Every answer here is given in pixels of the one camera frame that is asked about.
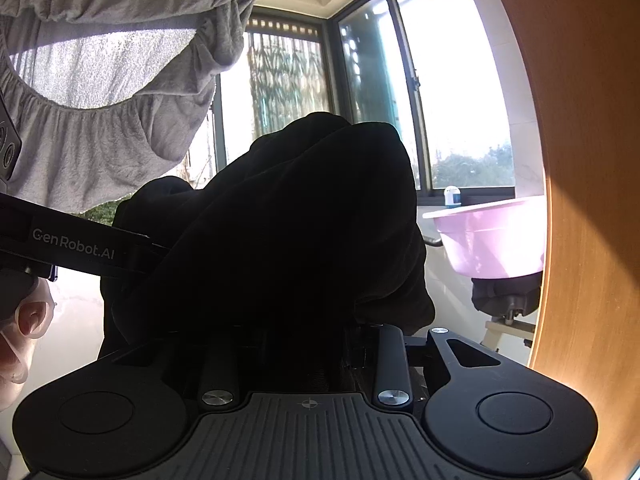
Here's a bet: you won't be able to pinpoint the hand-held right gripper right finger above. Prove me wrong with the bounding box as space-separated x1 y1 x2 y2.
372 324 522 409

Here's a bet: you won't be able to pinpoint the wooden wardrobe panel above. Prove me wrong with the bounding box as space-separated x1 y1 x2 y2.
480 0 640 480

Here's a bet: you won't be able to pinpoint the grey hanging cloth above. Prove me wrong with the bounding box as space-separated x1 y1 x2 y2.
0 0 271 213

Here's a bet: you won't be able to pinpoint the person's left hand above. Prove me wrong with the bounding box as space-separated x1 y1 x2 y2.
0 276 57 398

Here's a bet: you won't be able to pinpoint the dark framed window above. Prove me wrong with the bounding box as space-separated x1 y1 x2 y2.
80 0 518 227

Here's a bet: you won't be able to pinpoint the black pants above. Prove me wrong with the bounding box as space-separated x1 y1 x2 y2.
97 111 437 392

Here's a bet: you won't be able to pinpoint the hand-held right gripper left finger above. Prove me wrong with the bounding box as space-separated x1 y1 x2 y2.
165 327 240 409

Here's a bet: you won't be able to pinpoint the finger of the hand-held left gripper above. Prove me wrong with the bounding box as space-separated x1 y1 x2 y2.
117 229 172 277

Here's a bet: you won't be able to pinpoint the purple plastic basin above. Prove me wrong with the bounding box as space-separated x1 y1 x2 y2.
422 195 548 280

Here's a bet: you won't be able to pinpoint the black exercise bike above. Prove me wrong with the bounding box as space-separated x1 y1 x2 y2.
421 232 545 361

